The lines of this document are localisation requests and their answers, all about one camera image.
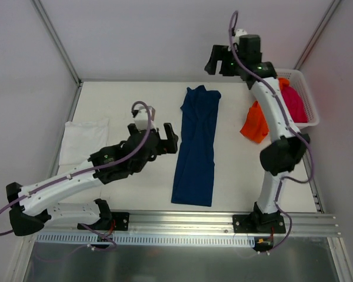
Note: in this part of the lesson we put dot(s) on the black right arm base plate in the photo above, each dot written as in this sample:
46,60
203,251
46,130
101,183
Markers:
252,223

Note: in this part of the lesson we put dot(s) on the aluminium mounting rail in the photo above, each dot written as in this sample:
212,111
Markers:
220,223

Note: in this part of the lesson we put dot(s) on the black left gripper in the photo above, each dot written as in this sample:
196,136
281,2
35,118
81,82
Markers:
156,138

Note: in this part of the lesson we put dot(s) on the blue printed t shirt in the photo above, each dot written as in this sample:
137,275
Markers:
194,173

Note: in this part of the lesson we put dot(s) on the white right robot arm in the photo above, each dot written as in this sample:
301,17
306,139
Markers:
243,58

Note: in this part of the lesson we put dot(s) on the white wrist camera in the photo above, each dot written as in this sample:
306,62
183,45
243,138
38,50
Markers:
237,34
140,116

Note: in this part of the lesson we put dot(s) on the white slotted cable duct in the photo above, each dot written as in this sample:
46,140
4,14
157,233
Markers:
127,239

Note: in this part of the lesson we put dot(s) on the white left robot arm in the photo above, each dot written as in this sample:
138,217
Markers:
39,205

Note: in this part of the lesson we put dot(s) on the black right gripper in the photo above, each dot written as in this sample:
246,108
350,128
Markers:
223,59

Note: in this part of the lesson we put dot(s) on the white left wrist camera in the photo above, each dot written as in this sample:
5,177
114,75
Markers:
140,116

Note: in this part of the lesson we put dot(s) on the pink t shirt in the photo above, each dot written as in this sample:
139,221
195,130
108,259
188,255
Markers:
293,102

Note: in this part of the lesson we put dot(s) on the white plastic basket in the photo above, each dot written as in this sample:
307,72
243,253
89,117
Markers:
298,82

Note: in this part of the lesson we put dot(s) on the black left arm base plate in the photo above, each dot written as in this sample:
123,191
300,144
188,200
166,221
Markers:
117,221

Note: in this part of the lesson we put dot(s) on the orange t shirt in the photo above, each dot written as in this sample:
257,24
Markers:
255,127

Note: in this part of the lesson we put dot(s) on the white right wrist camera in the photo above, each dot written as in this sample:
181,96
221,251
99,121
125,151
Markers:
237,34

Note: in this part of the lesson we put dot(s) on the folded white t shirt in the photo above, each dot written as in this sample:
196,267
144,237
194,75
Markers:
80,140

